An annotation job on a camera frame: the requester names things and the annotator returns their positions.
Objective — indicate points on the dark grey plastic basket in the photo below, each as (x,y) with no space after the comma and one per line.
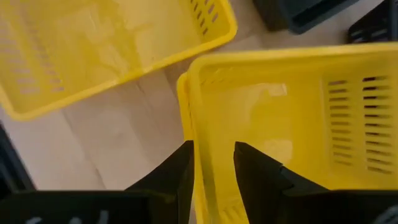
(295,18)
(379,25)

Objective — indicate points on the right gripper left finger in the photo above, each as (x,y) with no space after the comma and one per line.
(177,180)

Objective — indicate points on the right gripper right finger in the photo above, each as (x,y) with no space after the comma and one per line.
(258,180)

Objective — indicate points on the yellow slotted plastic basket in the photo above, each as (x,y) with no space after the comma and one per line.
(280,109)
(93,46)

